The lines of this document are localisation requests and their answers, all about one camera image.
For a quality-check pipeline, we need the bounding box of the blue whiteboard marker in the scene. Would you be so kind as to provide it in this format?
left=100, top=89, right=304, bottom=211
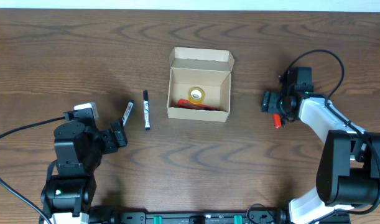
left=122, top=100, right=134, bottom=126

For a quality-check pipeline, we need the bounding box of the red and black stapler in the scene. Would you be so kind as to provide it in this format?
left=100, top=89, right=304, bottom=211
left=272, top=113, right=285, bottom=129

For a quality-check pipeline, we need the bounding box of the red utility knife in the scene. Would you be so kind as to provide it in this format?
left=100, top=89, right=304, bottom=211
left=177, top=99, right=217, bottom=111

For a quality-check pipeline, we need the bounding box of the yellow tape roll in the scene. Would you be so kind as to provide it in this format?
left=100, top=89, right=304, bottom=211
left=188, top=86, right=205, bottom=104

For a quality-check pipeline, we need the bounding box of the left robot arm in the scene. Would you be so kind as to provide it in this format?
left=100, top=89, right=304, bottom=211
left=39, top=119, right=127, bottom=223

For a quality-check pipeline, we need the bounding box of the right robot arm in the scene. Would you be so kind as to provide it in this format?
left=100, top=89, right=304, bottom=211
left=261, top=90, right=380, bottom=223

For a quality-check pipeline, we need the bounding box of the black whiteboard marker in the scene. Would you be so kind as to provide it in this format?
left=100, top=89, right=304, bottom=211
left=143, top=90, right=151, bottom=131

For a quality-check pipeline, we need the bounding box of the open cardboard box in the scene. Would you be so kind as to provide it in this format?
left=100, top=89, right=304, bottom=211
left=167, top=47, right=234, bottom=122

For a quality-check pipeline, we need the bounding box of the right black cable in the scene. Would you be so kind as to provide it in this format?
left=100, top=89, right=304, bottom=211
left=282, top=49, right=380, bottom=224

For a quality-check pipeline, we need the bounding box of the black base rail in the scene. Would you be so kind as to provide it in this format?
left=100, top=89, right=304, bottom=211
left=39, top=207, right=351, bottom=224

